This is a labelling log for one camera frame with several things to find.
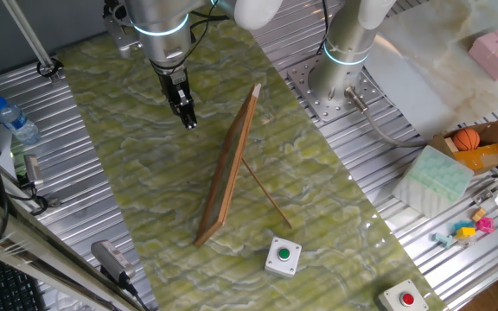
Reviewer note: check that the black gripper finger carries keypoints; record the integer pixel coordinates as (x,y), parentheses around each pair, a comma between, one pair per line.
(193,110)
(184,116)

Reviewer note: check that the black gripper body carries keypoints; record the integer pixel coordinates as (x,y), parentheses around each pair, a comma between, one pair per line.
(175,88)

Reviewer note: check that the white green button box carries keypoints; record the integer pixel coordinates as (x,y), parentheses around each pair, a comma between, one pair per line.
(283,254)

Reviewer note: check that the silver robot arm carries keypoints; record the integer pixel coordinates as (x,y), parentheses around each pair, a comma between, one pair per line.
(162,34)

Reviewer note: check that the white red button box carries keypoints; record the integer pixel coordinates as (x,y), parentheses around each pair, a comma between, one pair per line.
(406,299)

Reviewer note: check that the green marble pattern mat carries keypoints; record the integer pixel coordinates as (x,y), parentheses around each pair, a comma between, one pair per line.
(167,194)

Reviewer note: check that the white metal pole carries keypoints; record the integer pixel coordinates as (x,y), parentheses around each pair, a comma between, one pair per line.
(26,34)

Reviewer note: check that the clear water bottle blue cap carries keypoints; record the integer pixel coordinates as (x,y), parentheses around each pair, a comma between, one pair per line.
(15,121)

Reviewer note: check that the white marble pattern sheet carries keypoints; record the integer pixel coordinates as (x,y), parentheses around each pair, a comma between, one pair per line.
(430,65)

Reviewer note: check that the beige block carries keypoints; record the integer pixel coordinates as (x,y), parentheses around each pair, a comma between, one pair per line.
(451,144)

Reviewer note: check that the small orange basketball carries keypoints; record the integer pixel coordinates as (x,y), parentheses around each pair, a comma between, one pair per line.
(466,139)

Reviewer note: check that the teal toy piece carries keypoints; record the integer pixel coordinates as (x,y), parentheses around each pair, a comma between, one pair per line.
(442,239)

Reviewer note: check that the orange translucent plastic piece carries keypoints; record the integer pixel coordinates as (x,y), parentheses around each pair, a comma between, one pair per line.
(480,157)

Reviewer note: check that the blue toy piece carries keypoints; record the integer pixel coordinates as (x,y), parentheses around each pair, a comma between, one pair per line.
(461,224)

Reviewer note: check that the yellow toy block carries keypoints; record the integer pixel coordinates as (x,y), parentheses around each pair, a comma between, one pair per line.
(466,232)

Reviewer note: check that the small wooden block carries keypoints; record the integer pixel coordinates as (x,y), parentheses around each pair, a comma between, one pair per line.
(479,214)

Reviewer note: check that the brown cardboard box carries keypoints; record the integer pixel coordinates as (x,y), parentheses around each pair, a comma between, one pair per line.
(497,134)

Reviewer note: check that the pink toy piece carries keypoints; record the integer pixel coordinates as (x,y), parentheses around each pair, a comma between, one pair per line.
(486,224)

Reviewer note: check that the wooden picture frame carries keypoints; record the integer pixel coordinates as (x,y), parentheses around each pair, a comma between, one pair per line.
(227,173)

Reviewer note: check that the silver camera mount bracket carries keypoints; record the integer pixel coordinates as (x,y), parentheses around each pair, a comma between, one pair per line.
(121,36)

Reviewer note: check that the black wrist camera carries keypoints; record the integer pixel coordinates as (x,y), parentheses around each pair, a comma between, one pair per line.
(113,8)

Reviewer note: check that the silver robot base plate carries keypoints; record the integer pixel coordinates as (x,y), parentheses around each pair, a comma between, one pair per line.
(318,105)

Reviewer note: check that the small silver camera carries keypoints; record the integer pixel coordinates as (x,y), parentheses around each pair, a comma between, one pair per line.
(33,169)

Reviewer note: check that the grey camera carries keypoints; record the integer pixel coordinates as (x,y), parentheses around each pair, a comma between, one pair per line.
(110,259)

